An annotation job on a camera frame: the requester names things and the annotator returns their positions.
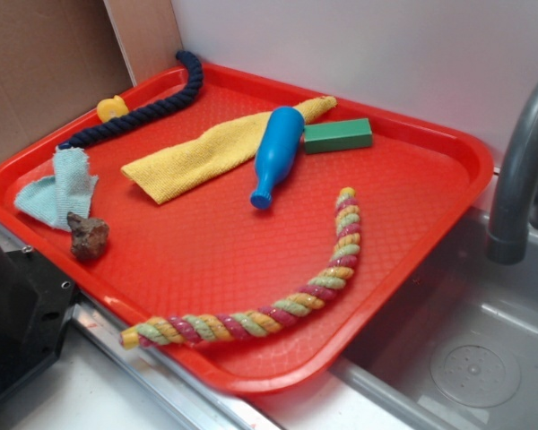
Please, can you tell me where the yellow cloth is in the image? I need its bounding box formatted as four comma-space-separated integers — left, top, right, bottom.
120, 95, 338, 206

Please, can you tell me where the brown cardboard panel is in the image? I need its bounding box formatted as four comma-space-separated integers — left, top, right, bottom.
0, 1, 182, 164

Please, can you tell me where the dark blue rope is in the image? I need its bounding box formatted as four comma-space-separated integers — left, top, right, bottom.
57, 49, 205, 151

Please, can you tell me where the green rectangular block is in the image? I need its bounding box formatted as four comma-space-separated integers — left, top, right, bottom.
304, 118, 373, 154

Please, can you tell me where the blue plastic bottle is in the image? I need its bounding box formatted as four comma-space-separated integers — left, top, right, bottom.
250, 107, 305, 210

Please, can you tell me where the grey toy sink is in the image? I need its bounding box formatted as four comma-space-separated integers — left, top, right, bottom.
332, 210, 538, 429

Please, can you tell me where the red plastic tray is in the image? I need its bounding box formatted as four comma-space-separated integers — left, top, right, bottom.
0, 64, 493, 394

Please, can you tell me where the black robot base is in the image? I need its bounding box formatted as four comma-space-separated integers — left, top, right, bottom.
0, 245, 78, 403

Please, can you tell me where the light blue cloth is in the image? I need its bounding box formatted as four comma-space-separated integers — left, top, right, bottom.
14, 148, 99, 232

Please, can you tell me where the brown rock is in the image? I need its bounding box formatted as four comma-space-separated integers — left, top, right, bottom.
66, 212, 109, 261

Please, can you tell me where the grey toy faucet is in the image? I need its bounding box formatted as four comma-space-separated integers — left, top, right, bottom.
486, 83, 538, 265

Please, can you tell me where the multicolour twisted rope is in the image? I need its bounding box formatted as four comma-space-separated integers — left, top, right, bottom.
119, 186, 363, 351

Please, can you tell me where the yellow rubber duck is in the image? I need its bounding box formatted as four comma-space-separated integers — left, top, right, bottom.
96, 95, 129, 123

